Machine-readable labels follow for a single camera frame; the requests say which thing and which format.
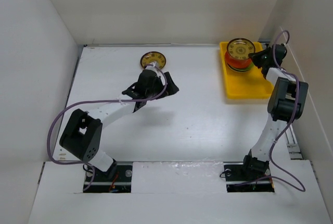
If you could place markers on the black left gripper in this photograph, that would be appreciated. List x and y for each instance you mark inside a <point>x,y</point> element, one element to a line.
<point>171,89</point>

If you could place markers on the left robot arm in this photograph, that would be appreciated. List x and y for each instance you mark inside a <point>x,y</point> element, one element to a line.
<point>82,134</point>

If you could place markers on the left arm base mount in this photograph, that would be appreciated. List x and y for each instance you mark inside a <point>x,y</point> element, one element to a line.
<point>121,181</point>

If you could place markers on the orange plate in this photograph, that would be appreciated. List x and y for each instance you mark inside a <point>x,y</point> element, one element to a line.
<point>237,63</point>

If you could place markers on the green plate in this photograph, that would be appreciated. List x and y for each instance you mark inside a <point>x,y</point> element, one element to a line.
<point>249,67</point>

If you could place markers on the yellow plastic bin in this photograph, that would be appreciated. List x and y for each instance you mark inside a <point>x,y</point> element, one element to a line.
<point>243,85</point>

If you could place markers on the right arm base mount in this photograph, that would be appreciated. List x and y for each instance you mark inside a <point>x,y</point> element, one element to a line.
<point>247,176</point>

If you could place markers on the black plate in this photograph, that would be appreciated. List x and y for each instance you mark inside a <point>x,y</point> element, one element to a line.
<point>238,70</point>

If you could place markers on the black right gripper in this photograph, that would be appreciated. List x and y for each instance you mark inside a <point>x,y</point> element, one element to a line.
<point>256,56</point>

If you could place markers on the yellow patterned plate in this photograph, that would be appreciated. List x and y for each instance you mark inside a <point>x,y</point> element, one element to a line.
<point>240,48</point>
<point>153,57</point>

